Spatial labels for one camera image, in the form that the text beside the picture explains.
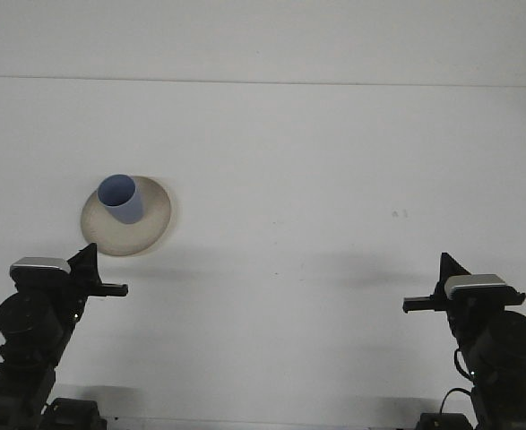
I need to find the pale blue cup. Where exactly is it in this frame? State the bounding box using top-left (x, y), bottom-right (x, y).
top-left (97, 174), bottom-right (145, 226)

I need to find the pale round plate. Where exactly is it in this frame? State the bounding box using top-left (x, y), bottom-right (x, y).
top-left (80, 176), bottom-right (173, 258)

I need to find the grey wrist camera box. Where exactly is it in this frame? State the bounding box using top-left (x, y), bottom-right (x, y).
top-left (444, 274), bottom-right (510, 300)
top-left (10, 257), bottom-right (72, 275)

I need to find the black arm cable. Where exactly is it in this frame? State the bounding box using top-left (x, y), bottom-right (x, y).
top-left (439, 348), bottom-right (474, 417)

